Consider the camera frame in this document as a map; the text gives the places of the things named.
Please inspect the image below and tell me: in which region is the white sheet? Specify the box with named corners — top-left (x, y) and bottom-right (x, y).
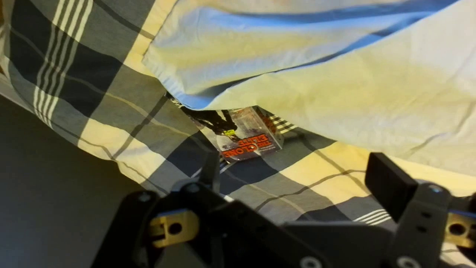
top-left (141, 0), bottom-right (476, 179)

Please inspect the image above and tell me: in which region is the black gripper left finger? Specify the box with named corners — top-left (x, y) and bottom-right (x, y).
top-left (90, 152), bottom-right (298, 268)

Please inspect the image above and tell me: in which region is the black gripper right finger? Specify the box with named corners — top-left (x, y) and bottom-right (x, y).
top-left (364, 152), bottom-right (476, 268)

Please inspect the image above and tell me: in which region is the magazine with orange print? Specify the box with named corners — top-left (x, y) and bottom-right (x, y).
top-left (182, 106), bottom-right (300, 164)

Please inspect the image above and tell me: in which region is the yellow grey plaid comforter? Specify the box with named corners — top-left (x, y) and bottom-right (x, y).
top-left (0, 0), bottom-right (476, 268)

